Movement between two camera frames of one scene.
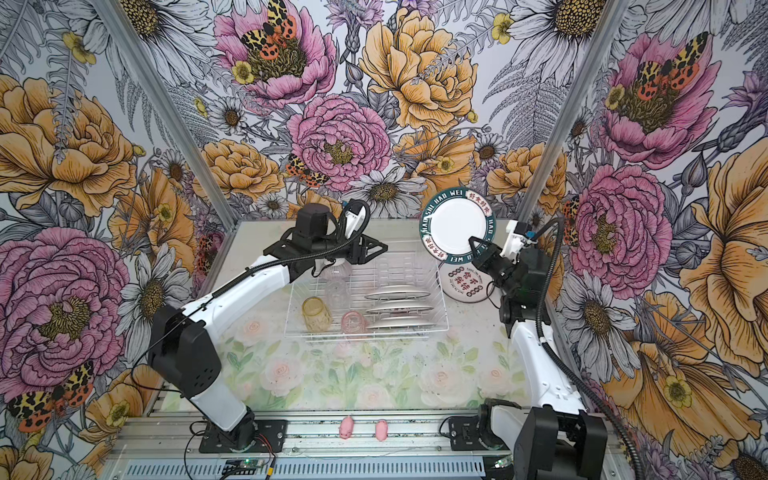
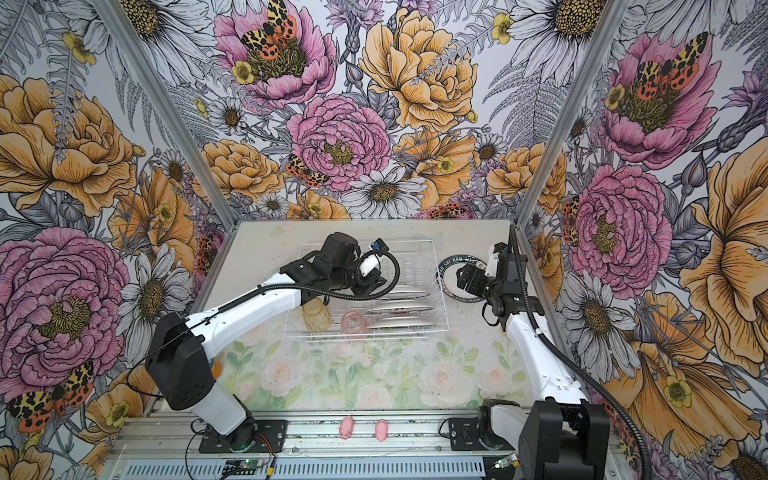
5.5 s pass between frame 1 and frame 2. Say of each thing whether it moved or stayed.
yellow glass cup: stayed
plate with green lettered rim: moved
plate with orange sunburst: stayed
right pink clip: stayed
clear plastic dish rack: stayed
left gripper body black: moved
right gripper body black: moved
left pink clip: stayed
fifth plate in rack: stayed
